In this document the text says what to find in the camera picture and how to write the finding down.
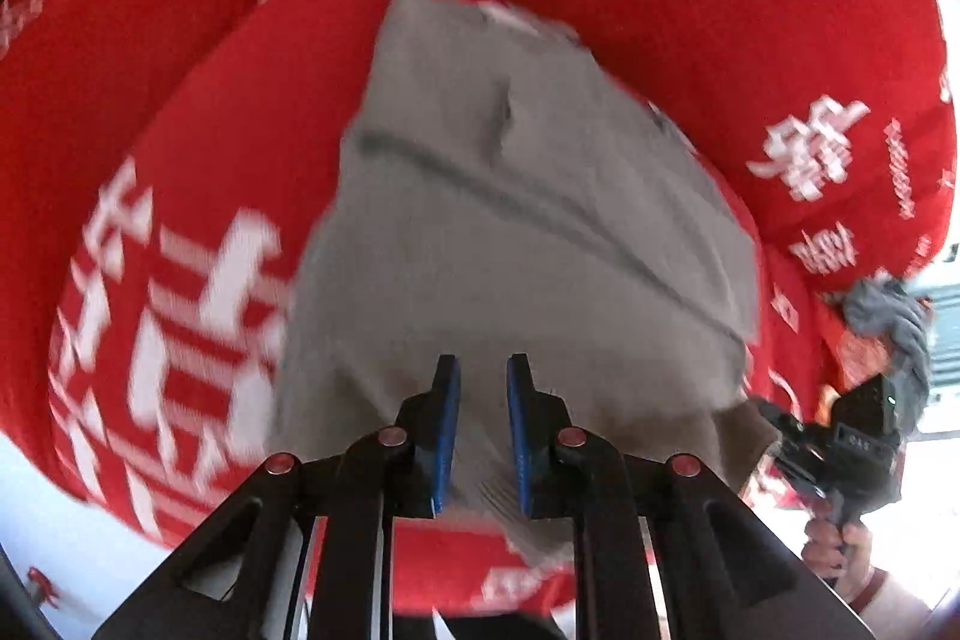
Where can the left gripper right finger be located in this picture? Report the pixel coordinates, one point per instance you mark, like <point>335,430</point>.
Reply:
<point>660,549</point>

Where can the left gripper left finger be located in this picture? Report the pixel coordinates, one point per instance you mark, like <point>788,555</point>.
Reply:
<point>305,544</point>

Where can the grey fleece garment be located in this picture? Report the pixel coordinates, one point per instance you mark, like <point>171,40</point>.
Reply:
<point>500,194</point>

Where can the person's right hand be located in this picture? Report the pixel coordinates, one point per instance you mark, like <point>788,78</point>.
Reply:
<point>839,555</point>

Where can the blue-grey crumpled cloth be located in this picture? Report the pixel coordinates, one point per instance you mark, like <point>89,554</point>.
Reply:
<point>885,309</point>

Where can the red sofa with white lettering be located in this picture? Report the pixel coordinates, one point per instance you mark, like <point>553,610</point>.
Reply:
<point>164,163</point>

